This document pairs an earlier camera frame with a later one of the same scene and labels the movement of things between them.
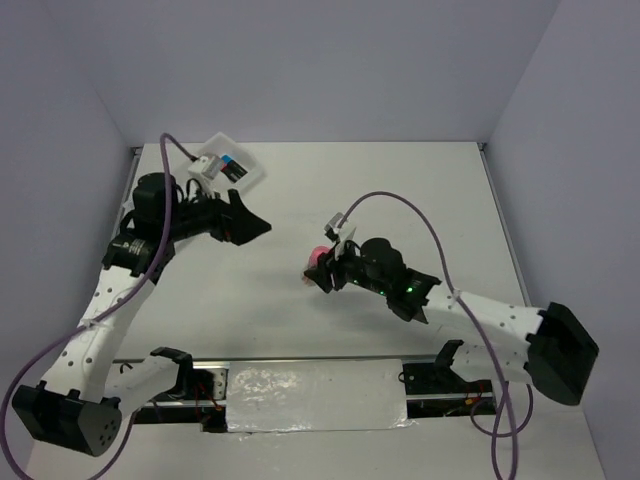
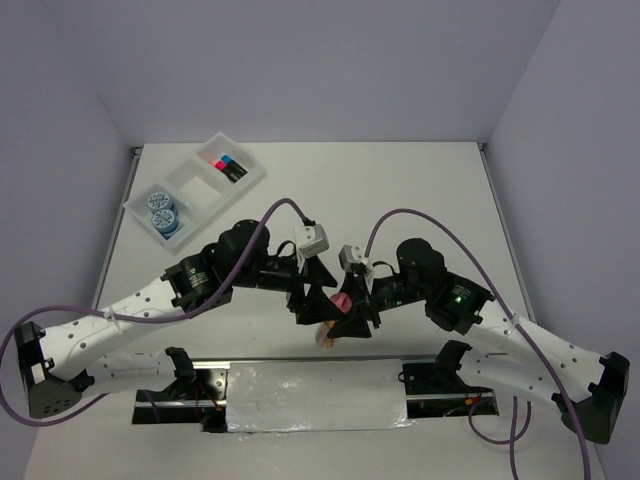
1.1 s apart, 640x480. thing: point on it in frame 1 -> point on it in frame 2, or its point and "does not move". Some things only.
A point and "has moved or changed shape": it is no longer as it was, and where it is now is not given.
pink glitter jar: [313, 260] has moved or changed shape
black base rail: [429, 389] does not move
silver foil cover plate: [315, 395] does not move
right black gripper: [323, 278] -> [355, 323]
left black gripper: [233, 221] -> [316, 304]
